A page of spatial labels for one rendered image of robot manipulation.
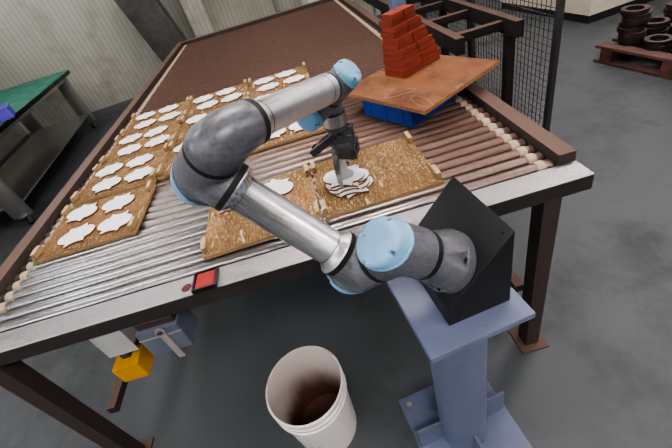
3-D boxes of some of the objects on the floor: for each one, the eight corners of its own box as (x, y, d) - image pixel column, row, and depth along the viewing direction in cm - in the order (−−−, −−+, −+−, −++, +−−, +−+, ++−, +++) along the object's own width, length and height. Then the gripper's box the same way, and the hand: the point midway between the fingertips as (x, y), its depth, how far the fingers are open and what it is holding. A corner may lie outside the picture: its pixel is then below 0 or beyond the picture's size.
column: (539, 459, 132) (576, 322, 81) (445, 506, 128) (420, 393, 77) (476, 365, 163) (473, 222, 111) (398, 401, 159) (358, 270, 107)
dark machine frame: (514, 173, 257) (524, 18, 196) (462, 189, 257) (456, 39, 197) (391, 60, 497) (379, -25, 437) (364, 68, 497) (348, -16, 437)
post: (426, 139, 319) (382, -289, 177) (408, 145, 319) (349, -279, 177) (419, 131, 332) (373, -273, 191) (402, 136, 333) (342, -263, 191)
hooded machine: (348, 36, 646) (329, -53, 567) (359, 42, 599) (341, -54, 520) (312, 48, 639) (288, -40, 560) (320, 56, 592) (295, -40, 513)
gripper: (347, 138, 108) (360, 191, 119) (355, 109, 123) (366, 158, 134) (319, 142, 110) (335, 194, 122) (330, 112, 125) (343, 161, 137)
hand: (343, 176), depth 129 cm, fingers open, 14 cm apart
